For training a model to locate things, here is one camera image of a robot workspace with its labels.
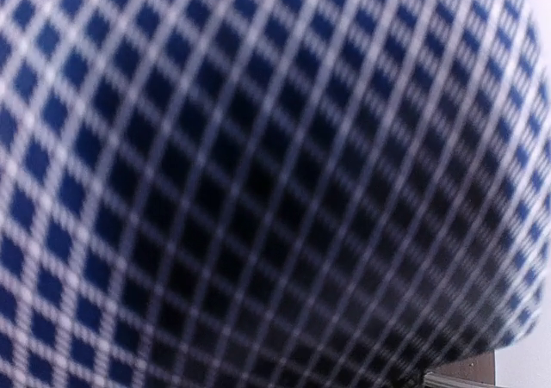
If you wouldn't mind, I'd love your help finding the playing card deck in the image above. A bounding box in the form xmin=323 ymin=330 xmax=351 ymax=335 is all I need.
xmin=1 ymin=0 xmax=550 ymax=387

